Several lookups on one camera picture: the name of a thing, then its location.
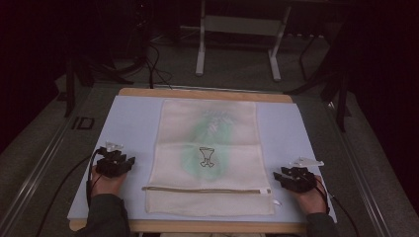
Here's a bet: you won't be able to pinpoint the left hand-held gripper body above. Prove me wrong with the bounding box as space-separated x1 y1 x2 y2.
95 141 128 179

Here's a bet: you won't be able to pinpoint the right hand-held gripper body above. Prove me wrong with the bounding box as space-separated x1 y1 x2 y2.
281 157 325 194

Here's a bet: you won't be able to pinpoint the cream mesh laundry bag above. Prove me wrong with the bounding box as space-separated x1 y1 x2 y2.
141 99 283 217

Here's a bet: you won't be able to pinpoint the person's right hand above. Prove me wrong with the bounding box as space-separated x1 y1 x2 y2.
291 176 328 215

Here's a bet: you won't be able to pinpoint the light blue table mat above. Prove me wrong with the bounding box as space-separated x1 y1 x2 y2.
66 95 338 224

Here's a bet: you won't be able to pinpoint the black rectangular floor marker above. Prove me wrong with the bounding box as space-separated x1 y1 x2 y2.
71 116 96 130

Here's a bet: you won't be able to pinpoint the green garment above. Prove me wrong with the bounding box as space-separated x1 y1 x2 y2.
180 110 234 181

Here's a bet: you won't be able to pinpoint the dark tripod stand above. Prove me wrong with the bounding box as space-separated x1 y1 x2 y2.
62 48 136 119
285 23 354 133

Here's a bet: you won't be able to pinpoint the white metal stand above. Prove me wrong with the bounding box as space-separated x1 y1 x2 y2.
195 0 293 82

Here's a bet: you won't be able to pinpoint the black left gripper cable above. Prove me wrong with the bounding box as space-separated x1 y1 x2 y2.
34 148 103 237

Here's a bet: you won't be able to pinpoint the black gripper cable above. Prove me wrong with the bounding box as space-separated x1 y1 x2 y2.
314 184 361 237
34 148 103 237

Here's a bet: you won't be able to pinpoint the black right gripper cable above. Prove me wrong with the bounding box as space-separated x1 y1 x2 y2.
314 184 361 237

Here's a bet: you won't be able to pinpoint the metal floor rail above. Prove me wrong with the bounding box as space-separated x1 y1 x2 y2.
324 98 393 237
0 115 78 237

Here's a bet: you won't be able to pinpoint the black floor cables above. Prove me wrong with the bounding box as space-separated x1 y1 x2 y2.
141 39 174 91

